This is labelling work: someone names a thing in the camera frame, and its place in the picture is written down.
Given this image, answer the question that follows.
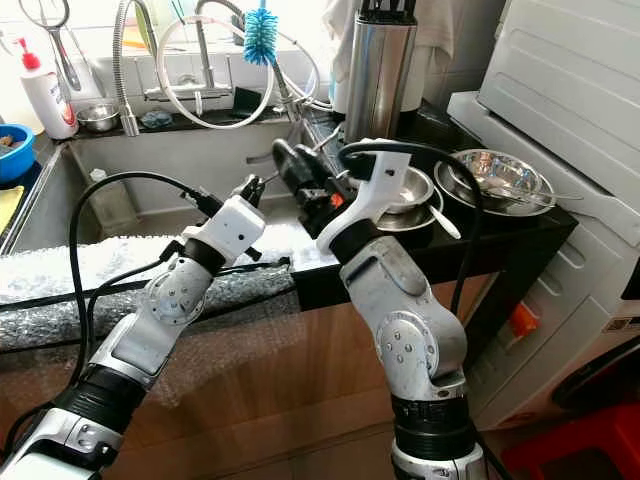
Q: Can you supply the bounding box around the steel strainer ladle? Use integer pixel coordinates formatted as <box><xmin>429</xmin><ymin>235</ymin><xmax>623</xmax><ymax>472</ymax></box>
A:
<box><xmin>18</xmin><ymin>0</ymin><xmax>83</xmax><ymax>93</ymax></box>

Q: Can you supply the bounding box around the white washing machine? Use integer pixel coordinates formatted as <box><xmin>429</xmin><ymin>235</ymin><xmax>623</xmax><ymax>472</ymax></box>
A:
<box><xmin>448</xmin><ymin>0</ymin><xmax>640</xmax><ymax>431</ymax></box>

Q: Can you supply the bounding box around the white spray bottle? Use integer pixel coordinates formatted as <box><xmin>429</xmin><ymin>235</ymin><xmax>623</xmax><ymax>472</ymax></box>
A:
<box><xmin>0</xmin><ymin>40</ymin><xmax>29</xmax><ymax>129</ymax></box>

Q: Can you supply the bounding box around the blue plastic basin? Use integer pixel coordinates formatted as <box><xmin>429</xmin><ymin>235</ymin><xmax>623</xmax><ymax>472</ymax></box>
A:
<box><xmin>0</xmin><ymin>122</ymin><xmax>36</xmax><ymax>186</ymax></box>

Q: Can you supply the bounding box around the steel gooseneck faucet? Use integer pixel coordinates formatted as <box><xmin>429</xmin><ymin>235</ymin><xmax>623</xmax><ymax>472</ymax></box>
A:
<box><xmin>145</xmin><ymin>0</ymin><xmax>241</xmax><ymax>104</ymax></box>

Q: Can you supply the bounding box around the wide steel basin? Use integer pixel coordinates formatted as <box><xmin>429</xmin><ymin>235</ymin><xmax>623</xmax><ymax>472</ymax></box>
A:
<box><xmin>435</xmin><ymin>150</ymin><xmax>556</xmax><ymax>218</ymax></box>

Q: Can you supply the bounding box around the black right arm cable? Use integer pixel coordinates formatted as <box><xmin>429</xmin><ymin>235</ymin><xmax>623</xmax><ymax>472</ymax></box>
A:
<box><xmin>338</xmin><ymin>140</ymin><xmax>511</xmax><ymax>480</ymax></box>

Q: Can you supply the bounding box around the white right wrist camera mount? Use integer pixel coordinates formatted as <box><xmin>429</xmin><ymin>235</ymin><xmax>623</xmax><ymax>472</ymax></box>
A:
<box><xmin>315</xmin><ymin>140</ymin><xmax>413</xmax><ymax>253</ymax></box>

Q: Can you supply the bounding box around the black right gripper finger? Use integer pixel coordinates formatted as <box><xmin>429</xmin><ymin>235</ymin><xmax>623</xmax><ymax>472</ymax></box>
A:
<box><xmin>271</xmin><ymin>150</ymin><xmax>319</xmax><ymax>196</ymax></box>
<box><xmin>275</xmin><ymin>138</ymin><xmax>329</xmax><ymax>184</ymax></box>

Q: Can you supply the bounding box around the wooden cabinet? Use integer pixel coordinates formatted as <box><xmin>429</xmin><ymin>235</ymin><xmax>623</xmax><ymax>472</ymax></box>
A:
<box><xmin>0</xmin><ymin>270</ymin><xmax>511</xmax><ymax>480</ymax></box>

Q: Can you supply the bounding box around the yellow cloth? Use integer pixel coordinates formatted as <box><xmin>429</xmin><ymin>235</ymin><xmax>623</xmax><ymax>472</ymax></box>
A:
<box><xmin>0</xmin><ymin>185</ymin><xmax>26</xmax><ymax>233</ymax></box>

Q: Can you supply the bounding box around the orange plastic object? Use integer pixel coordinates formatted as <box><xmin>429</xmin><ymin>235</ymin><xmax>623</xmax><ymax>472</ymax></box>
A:
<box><xmin>508</xmin><ymin>302</ymin><xmax>539</xmax><ymax>339</ymax></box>

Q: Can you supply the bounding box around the clear plastic bottle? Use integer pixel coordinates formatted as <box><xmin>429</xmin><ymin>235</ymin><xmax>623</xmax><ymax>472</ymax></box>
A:
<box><xmin>87</xmin><ymin>168</ymin><xmax>126</xmax><ymax>216</ymax></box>

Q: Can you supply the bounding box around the steel spring hose faucet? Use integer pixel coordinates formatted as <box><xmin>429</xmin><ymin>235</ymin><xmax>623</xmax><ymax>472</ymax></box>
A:
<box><xmin>112</xmin><ymin>0</ymin><xmax>151</xmax><ymax>138</ymax></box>

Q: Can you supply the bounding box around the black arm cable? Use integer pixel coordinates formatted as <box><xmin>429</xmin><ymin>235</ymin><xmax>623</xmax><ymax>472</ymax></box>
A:
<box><xmin>0</xmin><ymin>170</ymin><xmax>223</xmax><ymax>471</ymax></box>
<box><xmin>338</xmin><ymin>140</ymin><xmax>511</xmax><ymax>480</ymax></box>

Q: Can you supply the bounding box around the red plastic container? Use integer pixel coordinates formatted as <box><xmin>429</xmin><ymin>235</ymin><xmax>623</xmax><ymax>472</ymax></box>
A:
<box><xmin>500</xmin><ymin>400</ymin><xmax>640</xmax><ymax>480</ymax></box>

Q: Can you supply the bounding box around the clear plastic hose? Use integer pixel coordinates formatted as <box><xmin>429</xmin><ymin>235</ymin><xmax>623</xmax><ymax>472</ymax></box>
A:
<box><xmin>155</xmin><ymin>15</ymin><xmax>336</xmax><ymax>131</ymax></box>

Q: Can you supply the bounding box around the clear bubble wrap sheet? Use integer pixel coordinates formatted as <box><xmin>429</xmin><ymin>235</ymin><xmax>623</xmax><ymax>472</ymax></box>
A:
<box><xmin>0</xmin><ymin>235</ymin><xmax>296</xmax><ymax>391</ymax></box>

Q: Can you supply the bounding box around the small steel bowl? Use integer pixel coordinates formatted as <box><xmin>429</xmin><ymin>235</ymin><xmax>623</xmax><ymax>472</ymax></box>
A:
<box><xmin>76</xmin><ymin>102</ymin><xmax>121</xmax><ymax>133</ymax></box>

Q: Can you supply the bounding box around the white red pump bottle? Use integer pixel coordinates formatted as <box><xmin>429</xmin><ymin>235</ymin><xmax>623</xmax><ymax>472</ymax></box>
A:
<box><xmin>15</xmin><ymin>38</ymin><xmax>79</xmax><ymax>139</ymax></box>

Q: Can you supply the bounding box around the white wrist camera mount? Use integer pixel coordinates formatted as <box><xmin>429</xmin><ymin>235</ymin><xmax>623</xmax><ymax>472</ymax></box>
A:
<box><xmin>185</xmin><ymin>195</ymin><xmax>268</xmax><ymax>263</ymax></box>
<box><xmin>315</xmin><ymin>140</ymin><xmax>413</xmax><ymax>253</ymax></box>

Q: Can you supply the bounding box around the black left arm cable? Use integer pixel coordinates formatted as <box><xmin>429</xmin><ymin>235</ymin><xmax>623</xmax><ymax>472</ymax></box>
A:
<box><xmin>0</xmin><ymin>170</ymin><xmax>223</xmax><ymax>471</ymax></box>

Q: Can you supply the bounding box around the steel knife block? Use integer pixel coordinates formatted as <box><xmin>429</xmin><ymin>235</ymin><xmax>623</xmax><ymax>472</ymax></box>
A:
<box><xmin>345</xmin><ymin>18</ymin><xmax>419</xmax><ymax>143</ymax></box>

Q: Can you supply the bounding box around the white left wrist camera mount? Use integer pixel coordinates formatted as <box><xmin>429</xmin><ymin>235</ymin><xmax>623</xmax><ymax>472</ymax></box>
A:
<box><xmin>185</xmin><ymin>195</ymin><xmax>268</xmax><ymax>263</ymax></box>

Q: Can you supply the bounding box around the blue bottle brush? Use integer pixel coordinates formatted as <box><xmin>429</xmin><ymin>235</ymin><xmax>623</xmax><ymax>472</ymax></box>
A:
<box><xmin>243</xmin><ymin>0</ymin><xmax>279</xmax><ymax>66</ymax></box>

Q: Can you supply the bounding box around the dark scouring pad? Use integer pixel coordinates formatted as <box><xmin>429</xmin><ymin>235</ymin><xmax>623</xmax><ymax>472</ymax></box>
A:
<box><xmin>140</xmin><ymin>108</ymin><xmax>173</xmax><ymax>131</ymax></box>

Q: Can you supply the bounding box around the stainless steel sink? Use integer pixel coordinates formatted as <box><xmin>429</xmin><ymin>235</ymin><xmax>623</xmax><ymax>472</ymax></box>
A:
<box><xmin>5</xmin><ymin>135</ymin><xmax>296</xmax><ymax>256</ymax></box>

